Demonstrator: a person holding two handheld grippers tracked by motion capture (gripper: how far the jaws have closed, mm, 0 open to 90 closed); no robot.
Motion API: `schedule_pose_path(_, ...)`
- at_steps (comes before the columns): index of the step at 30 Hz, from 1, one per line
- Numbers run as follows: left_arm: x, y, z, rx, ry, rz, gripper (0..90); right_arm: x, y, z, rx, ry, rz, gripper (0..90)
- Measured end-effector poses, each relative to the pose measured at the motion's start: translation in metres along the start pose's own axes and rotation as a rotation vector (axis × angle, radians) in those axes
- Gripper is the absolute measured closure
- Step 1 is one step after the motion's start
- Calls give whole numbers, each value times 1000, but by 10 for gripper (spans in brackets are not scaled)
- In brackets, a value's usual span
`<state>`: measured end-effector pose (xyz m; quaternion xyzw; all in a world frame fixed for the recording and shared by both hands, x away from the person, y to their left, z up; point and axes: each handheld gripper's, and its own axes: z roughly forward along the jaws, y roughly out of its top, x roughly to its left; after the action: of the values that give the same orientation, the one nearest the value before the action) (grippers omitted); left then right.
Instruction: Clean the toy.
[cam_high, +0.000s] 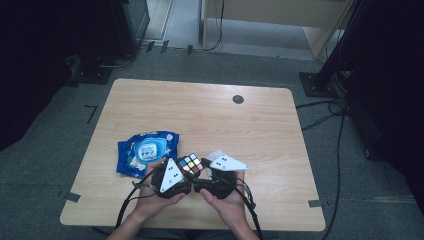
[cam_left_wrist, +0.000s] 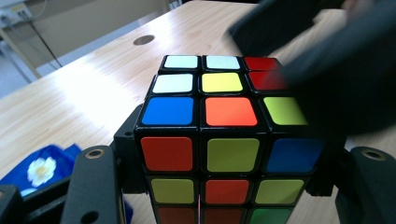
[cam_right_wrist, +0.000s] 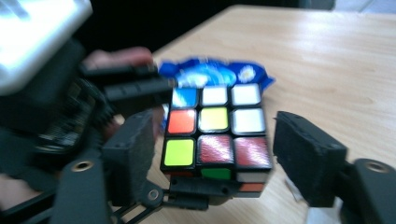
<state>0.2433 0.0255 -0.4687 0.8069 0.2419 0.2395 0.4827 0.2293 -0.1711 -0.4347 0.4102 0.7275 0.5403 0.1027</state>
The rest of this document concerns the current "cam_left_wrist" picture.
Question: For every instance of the beige wooden furniture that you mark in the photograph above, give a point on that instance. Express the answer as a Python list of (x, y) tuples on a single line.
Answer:
[(93, 18)]

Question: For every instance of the blue wet wipes pack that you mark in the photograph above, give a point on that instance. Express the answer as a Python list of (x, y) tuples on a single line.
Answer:
[(18, 174)]

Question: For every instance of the multicoloured puzzle cube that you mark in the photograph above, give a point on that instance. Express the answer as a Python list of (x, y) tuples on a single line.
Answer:
[(230, 112)]

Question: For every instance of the white box device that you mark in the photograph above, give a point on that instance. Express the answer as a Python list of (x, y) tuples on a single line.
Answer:
[(12, 12)]

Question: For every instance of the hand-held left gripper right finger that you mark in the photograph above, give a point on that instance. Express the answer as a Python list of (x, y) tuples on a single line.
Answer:
[(333, 174)]

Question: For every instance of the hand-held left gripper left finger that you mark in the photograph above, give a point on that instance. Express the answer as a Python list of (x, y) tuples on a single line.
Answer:
[(129, 155)]

